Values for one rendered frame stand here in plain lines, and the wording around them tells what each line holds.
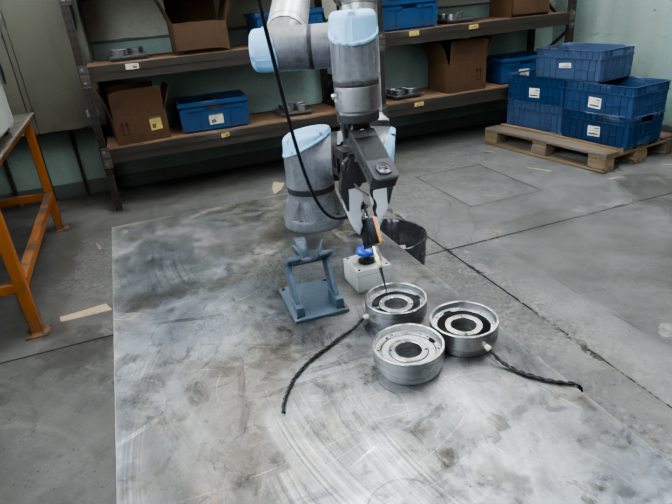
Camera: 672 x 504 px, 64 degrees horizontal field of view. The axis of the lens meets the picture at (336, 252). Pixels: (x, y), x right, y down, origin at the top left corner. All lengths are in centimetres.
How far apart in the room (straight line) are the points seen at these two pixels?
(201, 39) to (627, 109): 300
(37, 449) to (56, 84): 288
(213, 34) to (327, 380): 355
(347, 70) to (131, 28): 385
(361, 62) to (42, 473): 167
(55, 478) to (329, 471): 146
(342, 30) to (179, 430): 62
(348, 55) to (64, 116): 373
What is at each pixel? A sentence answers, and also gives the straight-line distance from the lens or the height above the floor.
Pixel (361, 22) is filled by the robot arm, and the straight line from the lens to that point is 88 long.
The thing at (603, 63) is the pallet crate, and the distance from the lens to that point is 453.
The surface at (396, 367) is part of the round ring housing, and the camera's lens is 78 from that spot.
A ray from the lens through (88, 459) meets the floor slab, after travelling 207.
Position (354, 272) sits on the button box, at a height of 84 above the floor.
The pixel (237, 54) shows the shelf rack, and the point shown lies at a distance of 415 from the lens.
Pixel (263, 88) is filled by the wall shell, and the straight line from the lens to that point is 482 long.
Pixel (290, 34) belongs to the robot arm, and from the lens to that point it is 99.
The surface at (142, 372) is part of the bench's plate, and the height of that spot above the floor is 80.
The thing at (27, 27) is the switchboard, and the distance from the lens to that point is 444.
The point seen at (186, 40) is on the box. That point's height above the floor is 110.
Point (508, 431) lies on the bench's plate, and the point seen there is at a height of 80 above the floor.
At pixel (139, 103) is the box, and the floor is 72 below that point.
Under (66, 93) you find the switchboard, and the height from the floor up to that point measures 82.
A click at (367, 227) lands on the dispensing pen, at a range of 94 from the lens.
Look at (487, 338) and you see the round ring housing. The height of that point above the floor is 83.
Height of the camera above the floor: 131
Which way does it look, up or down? 25 degrees down
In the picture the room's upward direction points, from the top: 5 degrees counter-clockwise
